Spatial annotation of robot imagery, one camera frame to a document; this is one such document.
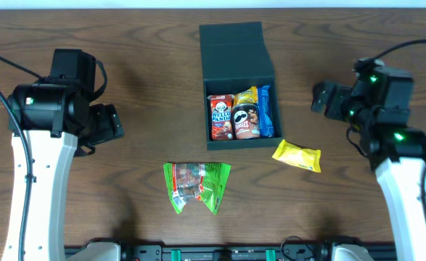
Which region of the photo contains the yellow snack packet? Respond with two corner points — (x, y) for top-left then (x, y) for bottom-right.
(272, 139), (321, 173)

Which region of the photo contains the blue cookie roll packet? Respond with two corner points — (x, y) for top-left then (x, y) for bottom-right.
(257, 86), (275, 138)

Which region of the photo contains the orange Lemond biscuit packet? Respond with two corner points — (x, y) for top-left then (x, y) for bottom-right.
(234, 86), (258, 107)

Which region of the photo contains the small red Pringles can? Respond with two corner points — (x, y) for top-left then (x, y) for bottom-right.
(232, 104), (261, 140)

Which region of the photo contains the green candy bag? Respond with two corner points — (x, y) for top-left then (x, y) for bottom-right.
(163, 162), (231, 215)

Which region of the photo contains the dark green gift box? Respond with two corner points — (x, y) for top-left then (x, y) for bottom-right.
(199, 22), (283, 151)

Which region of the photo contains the red Hello Panda snack box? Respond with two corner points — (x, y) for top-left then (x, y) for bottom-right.
(208, 94), (234, 140)

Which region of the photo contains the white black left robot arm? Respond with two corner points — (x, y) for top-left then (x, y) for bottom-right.
(1, 83), (124, 260)

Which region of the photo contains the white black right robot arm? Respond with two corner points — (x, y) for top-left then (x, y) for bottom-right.
(311, 78), (426, 260)

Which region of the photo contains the black aluminium mounting rail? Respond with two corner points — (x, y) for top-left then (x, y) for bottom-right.
(63, 239), (397, 261)

